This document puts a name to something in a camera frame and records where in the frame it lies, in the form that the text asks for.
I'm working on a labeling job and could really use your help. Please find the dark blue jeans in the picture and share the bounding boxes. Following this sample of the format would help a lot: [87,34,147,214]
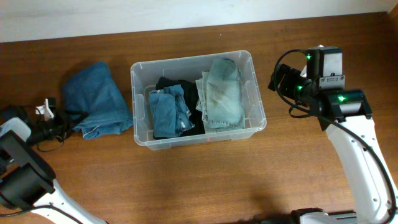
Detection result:
[61,62,133,140]

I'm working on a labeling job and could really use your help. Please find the light blue jeans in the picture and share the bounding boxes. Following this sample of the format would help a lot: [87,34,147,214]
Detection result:
[195,58,245,134]

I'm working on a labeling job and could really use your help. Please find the small blue garment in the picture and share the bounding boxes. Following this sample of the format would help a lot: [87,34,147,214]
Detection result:
[149,85,195,138]

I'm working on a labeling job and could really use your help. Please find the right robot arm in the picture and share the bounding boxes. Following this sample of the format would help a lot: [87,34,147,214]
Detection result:
[62,46,397,223]

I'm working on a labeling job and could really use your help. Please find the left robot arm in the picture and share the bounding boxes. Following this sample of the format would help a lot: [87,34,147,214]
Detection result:
[1,98,104,223]

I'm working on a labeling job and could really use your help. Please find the clear plastic storage bin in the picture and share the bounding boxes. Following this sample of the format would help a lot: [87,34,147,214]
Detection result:
[131,50,267,151]

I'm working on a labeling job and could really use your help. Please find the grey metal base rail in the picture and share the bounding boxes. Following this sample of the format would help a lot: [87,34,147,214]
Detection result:
[261,207,358,224]

